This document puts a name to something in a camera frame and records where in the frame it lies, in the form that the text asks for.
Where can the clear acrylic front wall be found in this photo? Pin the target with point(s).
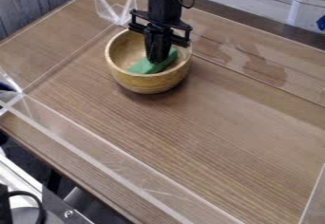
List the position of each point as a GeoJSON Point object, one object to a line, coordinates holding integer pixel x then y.
{"type": "Point", "coordinates": [145, 195]}

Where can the clear acrylic corner bracket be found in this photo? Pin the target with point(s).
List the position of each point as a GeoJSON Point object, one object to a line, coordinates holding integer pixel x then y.
{"type": "Point", "coordinates": [116, 13]}

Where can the grey metal bracket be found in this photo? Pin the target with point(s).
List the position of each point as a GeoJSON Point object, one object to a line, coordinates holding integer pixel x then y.
{"type": "Point", "coordinates": [60, 212]}

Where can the brown wooden bowl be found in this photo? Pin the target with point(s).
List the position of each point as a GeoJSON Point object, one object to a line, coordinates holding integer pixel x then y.
{"type": "Point", "coordinates": [125, 50]}

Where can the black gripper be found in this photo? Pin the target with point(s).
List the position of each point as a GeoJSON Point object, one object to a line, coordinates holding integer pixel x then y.
{"type": "Point", "coordinates": [168, 36]}

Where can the green rectangular block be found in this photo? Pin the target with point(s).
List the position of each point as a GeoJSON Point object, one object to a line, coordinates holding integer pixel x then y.
{"type": "Point", "coordinates": [145, 67]}

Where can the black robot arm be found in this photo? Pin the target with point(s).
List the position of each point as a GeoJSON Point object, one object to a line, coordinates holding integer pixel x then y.
{"type": "Point", "coordinates": [165, 11]}

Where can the white container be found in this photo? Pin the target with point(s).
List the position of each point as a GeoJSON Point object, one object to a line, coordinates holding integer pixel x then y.
{"type": "Point", "coordinates": [307, 15]}

